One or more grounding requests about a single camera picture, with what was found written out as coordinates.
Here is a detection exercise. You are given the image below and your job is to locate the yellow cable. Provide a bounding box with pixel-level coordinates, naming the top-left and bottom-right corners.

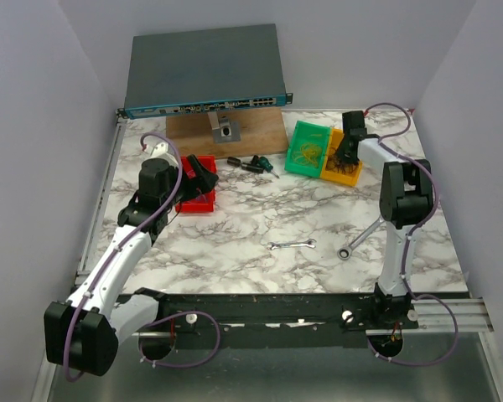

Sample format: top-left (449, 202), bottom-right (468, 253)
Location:
top-left (292, 132), bottom-right (324, 168)

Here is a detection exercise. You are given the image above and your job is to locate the aluminium extrusion frame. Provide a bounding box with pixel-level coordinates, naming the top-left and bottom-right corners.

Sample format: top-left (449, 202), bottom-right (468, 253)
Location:
top-left (30, 110), bottom-right (127, 401)

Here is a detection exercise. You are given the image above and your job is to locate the green plastic bin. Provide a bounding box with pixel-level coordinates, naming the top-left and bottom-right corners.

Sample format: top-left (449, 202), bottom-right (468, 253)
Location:
top-left (284, 121), bottom-right (330, 178)

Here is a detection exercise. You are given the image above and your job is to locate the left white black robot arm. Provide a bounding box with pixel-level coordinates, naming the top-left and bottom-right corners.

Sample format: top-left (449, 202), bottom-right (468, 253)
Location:
top-left (44, 155), bottom-right (219, 381)

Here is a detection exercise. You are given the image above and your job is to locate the silver ratchet wrench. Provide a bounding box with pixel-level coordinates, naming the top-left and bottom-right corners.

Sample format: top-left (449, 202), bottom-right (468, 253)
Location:
top-left (337, 216), bottom-right (384, 260)

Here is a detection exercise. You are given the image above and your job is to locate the black cylindrical tool handle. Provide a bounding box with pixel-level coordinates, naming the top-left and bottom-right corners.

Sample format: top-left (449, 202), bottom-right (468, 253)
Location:
top-left (241, 162), bottom-right (264, 174)

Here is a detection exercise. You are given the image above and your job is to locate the wooden board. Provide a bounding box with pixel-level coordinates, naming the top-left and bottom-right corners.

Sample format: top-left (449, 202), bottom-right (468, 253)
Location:
top-left (166, 107), bottom-right (288, 159)

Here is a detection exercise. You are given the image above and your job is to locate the grey blue network switch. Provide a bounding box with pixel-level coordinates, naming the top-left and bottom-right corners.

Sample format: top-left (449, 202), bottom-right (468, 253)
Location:
top-left (117, 23), bottom-right (293, 120)

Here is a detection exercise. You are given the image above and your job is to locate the red plastic bin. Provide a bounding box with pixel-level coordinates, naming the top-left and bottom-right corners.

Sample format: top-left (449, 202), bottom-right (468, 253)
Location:
top-left (175, 155), bottom-right (217, 214)

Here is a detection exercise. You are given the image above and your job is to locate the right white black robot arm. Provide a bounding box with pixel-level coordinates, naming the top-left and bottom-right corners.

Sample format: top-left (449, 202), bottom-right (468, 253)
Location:
top-left (334, 111), bottom-right (435, 328)

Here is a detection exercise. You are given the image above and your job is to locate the silver open-end wrench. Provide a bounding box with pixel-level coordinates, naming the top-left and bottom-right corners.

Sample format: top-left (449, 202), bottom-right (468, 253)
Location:
top-left (267, 239), bottom-right (316, 250)

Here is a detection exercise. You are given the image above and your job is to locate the green handled screwdriver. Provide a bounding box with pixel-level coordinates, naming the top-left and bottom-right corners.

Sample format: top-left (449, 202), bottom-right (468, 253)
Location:
top-left (251, 155), bottom-right (279, 178)

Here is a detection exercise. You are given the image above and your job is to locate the grey metal bracket stand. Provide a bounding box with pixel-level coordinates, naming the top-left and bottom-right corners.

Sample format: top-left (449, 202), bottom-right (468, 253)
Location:
top-left (207, 111), bottom-right (241, 144)

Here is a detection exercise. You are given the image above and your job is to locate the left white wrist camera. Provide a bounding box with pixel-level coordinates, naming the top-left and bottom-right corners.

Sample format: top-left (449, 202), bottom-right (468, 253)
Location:
top-left (145, 142), bottom-right (171, 158)

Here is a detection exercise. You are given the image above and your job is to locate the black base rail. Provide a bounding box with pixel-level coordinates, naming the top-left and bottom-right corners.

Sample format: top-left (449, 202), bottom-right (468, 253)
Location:
top-left (68, 286), bottom-right (420, 351)

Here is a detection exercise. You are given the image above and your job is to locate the orange plastic bin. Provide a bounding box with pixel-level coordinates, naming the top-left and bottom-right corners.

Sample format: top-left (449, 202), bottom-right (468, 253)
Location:
top-left (319, 128), bottom-right (363, 187)

